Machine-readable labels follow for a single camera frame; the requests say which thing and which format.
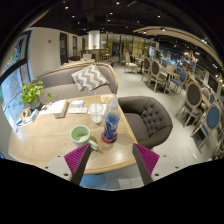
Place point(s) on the white and blue booklet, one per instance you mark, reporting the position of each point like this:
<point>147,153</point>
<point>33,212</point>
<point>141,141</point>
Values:
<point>77,107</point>

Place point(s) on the clear blue-labelled water bottle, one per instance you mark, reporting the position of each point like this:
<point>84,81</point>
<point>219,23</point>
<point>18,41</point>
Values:
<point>111,123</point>

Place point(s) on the grey tufted armchair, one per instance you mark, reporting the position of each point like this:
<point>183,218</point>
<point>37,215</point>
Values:
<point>150,123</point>

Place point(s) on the light blue tissue pack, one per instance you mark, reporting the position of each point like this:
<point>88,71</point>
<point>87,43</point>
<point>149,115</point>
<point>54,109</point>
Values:
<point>33,115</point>

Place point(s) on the group of dining chairs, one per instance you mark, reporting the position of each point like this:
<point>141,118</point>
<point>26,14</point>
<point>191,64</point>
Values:
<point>193,96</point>

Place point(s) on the light green mug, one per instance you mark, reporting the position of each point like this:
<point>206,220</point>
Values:
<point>80,135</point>

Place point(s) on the group of ceiling lights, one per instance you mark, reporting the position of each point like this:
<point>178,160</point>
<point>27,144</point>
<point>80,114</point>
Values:
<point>117,2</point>

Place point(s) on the green potted plant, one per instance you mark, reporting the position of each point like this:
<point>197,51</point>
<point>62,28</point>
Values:
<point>31,91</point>

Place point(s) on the clear plastic cup with straw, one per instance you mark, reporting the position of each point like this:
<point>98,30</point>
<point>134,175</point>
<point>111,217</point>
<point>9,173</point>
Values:
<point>96,113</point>

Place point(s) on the white round column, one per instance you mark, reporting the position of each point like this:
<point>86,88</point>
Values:
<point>94,40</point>

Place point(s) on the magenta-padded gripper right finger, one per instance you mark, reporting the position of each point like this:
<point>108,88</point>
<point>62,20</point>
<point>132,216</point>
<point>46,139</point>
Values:
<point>146,158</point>

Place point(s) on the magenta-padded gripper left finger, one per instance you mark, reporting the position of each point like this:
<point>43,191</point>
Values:
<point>77,158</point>

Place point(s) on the white paper leaflets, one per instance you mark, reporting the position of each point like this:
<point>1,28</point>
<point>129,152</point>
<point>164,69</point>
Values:
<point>47,108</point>

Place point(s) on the black-framed decorated window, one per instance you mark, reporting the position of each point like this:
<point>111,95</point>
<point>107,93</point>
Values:
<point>13,83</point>

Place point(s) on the grey white chevron cushion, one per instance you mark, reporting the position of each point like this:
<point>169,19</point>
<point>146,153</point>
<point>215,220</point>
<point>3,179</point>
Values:
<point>89,77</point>

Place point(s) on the grey wood-framed sofa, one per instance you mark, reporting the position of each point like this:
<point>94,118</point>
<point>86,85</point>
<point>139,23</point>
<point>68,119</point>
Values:
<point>58,83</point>

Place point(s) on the yellow card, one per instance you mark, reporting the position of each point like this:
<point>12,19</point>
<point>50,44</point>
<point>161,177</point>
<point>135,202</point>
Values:
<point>106,98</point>

